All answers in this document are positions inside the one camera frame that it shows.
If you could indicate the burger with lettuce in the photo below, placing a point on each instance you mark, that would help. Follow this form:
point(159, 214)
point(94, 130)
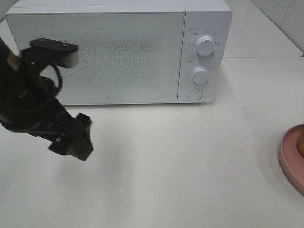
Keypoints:
point(300, 145)

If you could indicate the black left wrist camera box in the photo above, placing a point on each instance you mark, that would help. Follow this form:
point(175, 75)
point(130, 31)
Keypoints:
point(59, 53)

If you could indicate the pink round plate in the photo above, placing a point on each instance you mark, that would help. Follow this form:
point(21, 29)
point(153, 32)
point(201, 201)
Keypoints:
point(290, 159)

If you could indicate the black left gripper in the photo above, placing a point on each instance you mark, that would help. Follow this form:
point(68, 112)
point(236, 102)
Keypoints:
point(28, 104)

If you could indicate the white microwave oven body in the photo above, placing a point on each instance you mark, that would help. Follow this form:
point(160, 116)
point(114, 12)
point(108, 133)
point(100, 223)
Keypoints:
point(201, 17)

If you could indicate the round white door button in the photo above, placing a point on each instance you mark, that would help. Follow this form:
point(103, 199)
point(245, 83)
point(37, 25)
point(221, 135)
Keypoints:
point(195, 94)

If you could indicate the white microwave door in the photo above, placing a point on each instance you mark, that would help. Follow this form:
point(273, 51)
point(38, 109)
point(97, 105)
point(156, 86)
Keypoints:
point(123, 58)

